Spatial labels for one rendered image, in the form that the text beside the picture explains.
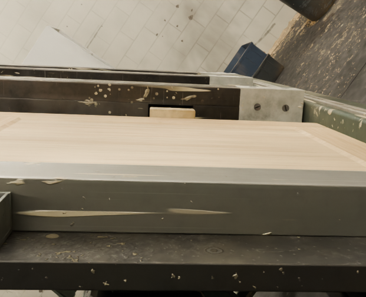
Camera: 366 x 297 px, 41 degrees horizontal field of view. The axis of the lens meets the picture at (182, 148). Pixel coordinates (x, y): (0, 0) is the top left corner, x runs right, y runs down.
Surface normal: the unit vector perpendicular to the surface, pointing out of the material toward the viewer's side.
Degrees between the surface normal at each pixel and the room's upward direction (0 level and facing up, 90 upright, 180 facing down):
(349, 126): 33
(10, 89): 90
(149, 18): 90
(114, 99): 90
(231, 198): 90
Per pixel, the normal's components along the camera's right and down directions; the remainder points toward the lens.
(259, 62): 0.13, 0.11
